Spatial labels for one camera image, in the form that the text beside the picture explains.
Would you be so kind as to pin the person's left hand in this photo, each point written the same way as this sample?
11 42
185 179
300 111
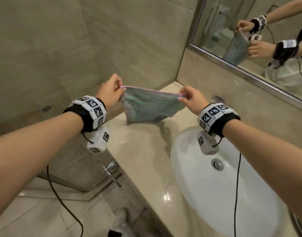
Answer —
107 92

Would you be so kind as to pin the person's right hand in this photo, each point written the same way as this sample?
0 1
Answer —
195 101

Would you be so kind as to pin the person's right thumb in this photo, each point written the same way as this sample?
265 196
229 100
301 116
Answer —
184 96

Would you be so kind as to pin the person's left thumb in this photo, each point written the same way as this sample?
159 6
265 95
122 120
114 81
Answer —
121 90

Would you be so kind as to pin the green pink knitted cloth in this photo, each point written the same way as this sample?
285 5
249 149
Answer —
149 107

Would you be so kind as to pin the person's left forearm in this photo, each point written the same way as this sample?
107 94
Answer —
30 155

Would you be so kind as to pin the person's right forearm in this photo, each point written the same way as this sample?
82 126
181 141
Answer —
271 160

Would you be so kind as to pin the black wristband with marker blocks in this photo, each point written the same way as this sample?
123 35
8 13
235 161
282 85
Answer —
215 115
91 112

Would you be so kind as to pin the chrome sink drain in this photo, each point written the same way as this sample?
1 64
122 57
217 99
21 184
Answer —
217 164

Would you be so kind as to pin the white oval sink basin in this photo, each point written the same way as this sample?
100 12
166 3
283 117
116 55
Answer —
215 194

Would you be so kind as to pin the person's white shoe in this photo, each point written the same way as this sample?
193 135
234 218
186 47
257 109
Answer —
121 217

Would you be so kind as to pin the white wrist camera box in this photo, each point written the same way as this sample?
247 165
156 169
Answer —
207 144
98 140

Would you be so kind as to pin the metal framed wall mirror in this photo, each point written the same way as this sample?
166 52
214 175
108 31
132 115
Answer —
239 12

